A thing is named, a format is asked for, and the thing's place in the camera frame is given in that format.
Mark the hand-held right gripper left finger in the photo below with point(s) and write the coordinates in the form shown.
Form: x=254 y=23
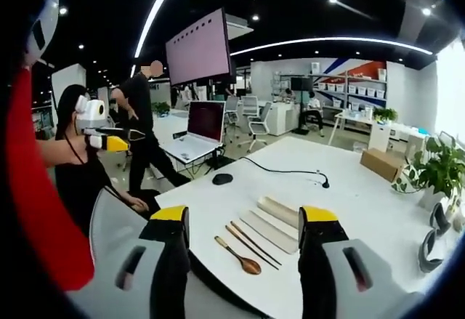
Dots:
x=170 y=261

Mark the small green plant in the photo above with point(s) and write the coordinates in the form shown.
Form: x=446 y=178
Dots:
x=385 y=113
x=160 y=108

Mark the black laptop stand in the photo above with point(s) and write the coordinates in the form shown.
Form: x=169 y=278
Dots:
x=214 y=161

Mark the green potted plant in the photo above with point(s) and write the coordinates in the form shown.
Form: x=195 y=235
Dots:
x=441 y=166

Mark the dark wooden chopstick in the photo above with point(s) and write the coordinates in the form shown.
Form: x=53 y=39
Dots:
x=252 y=248
x=256 y=243

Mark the wooden spoon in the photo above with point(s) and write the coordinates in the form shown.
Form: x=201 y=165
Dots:
x=248 y=263

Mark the black computer mouse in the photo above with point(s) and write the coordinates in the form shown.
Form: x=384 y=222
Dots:
x=222 y=179

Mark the white laptop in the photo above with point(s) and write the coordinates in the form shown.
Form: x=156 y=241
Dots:
x=205 y=121

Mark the shelf with white bins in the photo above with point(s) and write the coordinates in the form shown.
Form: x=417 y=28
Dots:
x=359 y=88

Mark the grey headset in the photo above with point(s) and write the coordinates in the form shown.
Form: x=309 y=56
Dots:
x=432 y=250

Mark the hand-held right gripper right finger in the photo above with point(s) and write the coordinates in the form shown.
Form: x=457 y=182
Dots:
x=319 y=261

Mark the white cutlery case lid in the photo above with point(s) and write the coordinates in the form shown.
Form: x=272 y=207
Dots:
x=270 y=230

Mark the white mesh office chair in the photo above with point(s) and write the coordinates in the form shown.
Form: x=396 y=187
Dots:
x=259 y=119

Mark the curved ceiling light strip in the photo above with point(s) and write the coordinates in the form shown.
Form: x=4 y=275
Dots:
x=152 y=17
x=327 y=40

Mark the grey mesh office chair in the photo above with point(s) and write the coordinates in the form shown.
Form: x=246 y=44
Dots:
x=116 y=224

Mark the cardboard box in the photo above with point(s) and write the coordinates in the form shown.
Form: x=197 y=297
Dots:
x=381 y=162

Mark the large pink display screen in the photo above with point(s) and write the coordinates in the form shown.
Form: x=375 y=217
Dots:
x=198 y=52

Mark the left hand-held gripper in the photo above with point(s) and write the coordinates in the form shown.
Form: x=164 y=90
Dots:
x=45 y=21

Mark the white cutlery case tray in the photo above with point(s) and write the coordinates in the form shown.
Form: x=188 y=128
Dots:
x=278 y=208

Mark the black monitor on stand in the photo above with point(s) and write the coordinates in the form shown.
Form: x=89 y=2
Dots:
x=301 y=83

